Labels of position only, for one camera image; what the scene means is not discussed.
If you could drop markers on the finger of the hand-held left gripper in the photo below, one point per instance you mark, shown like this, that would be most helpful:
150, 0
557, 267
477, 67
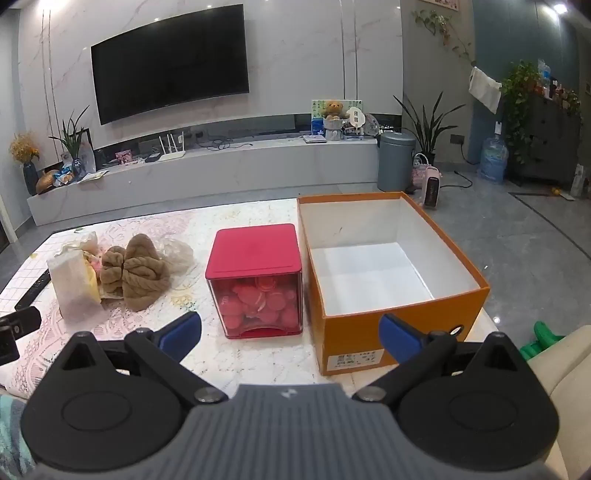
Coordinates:
21, 319

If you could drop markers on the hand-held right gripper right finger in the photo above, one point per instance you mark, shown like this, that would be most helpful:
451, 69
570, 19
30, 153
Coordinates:
398, 339

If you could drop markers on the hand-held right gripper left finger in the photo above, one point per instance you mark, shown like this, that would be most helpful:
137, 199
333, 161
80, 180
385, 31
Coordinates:
182, 334

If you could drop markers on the white soft bag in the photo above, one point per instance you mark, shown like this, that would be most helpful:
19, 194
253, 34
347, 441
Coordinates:
71, 286

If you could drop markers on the orange cardboard box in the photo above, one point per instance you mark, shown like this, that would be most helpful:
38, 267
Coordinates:
364, 272

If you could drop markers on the black remote control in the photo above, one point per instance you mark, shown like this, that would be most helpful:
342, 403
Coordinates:
32, 290

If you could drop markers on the clear crinkled plastic bag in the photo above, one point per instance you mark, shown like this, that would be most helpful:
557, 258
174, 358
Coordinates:
179, 256
81, 243

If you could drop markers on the teal patterned cloth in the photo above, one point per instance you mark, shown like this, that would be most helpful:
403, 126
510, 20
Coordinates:
11, 438

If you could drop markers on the red lidded storage box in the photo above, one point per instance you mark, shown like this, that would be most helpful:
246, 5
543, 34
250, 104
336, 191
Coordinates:
254, 251

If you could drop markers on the golden brown ornament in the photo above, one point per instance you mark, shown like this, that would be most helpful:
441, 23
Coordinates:
46, 183

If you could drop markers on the dark vase with dried flowers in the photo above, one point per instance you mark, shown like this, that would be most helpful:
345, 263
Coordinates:
30, 177

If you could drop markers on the green plastic object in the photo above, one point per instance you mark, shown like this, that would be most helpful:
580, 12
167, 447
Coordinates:
542, 339

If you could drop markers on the pile of snack packets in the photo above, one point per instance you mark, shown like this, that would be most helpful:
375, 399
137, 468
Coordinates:
64, 177

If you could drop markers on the pink space heater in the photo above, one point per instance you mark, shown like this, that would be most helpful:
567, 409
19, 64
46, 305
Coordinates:
432, 187

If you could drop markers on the white marble television console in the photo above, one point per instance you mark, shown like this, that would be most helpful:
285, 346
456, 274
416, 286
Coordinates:
207, 180

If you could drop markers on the paper sheet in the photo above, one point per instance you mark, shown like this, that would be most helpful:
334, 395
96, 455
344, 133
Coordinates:
93, 176

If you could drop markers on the pink woven bag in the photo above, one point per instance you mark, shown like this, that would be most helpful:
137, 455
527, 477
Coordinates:
419, 173

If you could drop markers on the grey pedal trash bin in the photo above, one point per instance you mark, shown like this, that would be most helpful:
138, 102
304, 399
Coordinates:
396, 161

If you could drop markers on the beige sofa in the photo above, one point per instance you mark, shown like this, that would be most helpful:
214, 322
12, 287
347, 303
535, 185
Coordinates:
568, 392

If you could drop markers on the small black set-top box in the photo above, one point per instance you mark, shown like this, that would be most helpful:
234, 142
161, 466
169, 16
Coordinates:
152, 158

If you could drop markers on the white router with antennas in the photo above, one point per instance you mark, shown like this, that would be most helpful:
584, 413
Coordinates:
171, 156

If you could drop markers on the pink floral card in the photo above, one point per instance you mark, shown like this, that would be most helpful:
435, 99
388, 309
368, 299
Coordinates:
123, 156

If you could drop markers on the green leafy plant in vase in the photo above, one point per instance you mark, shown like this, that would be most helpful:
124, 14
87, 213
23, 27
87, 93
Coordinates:
71, 138

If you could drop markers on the blue water jug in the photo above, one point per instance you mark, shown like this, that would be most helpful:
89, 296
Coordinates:
493, 159

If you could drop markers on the tall green leaf plant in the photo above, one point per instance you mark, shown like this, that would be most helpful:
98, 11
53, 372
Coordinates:
427, 129

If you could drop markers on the white flat box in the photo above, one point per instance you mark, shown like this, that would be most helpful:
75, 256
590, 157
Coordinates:
315, 139

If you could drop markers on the white round hand fan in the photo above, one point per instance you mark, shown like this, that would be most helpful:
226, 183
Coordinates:
355, 117

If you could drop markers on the brown teddy bear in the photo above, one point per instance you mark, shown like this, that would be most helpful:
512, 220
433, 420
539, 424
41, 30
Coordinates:
334, 110

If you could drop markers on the white floor bag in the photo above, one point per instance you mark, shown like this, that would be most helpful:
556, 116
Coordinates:
577, 182

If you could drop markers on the green landscape picture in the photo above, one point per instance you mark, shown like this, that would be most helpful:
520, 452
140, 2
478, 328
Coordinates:
318, 108

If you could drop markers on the dark grey cabinet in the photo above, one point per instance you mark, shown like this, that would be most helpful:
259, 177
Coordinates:
554, 143

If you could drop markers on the bushy green pothos plant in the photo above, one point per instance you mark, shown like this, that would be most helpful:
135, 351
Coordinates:
519, 106

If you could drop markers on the white hanging cloth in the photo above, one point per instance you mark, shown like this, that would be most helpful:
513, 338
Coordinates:
485, 90

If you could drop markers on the group of bottles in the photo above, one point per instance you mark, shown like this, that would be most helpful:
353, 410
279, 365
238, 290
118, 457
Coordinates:
556, 87

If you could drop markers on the hanging ivy vine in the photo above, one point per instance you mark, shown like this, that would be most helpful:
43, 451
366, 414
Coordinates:
441, 25

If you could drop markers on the black wall television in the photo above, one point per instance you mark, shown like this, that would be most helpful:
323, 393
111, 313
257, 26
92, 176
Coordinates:
171, 64

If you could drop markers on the framed wall picture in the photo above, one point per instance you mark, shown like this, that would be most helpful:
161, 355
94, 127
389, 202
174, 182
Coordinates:
438, 3

